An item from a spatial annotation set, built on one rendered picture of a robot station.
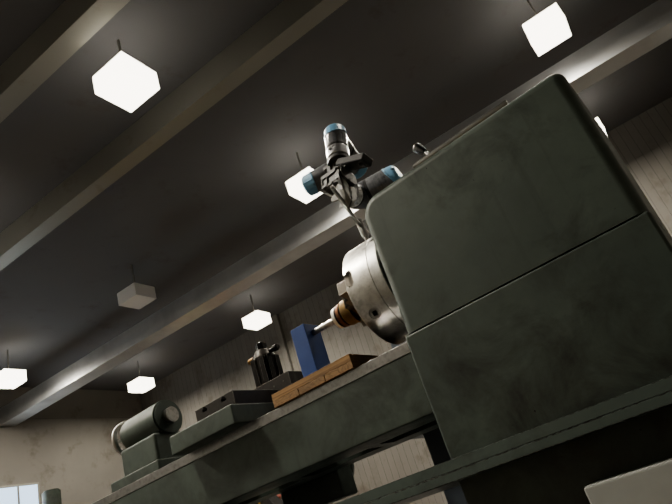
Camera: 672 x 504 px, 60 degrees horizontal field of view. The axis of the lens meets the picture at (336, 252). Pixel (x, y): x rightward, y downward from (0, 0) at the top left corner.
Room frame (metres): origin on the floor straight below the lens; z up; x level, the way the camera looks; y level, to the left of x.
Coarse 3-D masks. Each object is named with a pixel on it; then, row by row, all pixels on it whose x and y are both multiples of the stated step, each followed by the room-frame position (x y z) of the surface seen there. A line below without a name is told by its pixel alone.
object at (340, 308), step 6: (342, 300) 1.68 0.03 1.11; (336, 306) 1.69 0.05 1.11; (342, 306) 1.67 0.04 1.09; (336, 312) 1.68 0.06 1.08; (342, 312) 1.67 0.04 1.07; (348, 312) 1.66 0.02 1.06; (354, 312) 1.67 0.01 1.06; (336, 318) 1.69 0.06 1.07; (342, 318) 1.69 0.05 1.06; (348, 318) 1.68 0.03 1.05; (354, 318) 1.67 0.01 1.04; (342, 324) 1.70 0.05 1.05; (348, 324) 1.71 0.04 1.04; (354, 324) 1.72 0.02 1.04
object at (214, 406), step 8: (232, 392) 1.72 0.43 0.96; (240, 392) 1.75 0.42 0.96; (248, 392) 1.77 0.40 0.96; (256, 392) 1.81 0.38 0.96; (264, 392) 1.84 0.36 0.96; (272, 392) 1.87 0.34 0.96; (216, 400) 1.76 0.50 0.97; (224, 400) 1.76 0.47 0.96; (232, 400) 1.72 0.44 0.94; (240, 400) 1.74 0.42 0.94; (248, 400) 1.77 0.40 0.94; (256, 400) 1.80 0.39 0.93; (264, 400) 1.83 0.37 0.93; (272, 400) 1.86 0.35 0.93; (200, 408) 1.80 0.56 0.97; (208, 408) 1.78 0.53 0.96; (216, 408) 1.76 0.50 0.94; (200, 416) 1.80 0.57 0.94
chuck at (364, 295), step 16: (352, 256) 1.52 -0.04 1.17; (352, 272) 1.50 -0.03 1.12; (368, 272) 1.47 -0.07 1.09; (352, 288) 1.50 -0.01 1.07; (368, 288) 1.48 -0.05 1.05; (368, 304) 1.51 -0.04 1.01; (384, 304) 1.49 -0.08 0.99; (368, 320) 1.54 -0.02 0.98; (384, 320) 1.53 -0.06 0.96; (400, 320) 1.53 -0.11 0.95; (384, 336) 1.59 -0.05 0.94; (400, 336) 1.60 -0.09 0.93
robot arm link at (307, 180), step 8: (320, 168) 1.64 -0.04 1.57; (304, 176) 1.66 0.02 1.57; (312, 176) 1.65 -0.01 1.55; (320, 176) 1.64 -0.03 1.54; (304, 184) 1.66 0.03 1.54; (312, 184) 1.66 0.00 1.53; (320, 184) 1.66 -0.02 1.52; (360, 184) 1.98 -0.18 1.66; (312, 192) 1.69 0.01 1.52; (360, 192) 1.95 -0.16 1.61; (360, 200) 1.96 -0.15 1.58; (368, 200) 2.00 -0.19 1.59; (352, 208) 2.00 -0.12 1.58; (360, 208) 2.02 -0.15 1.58
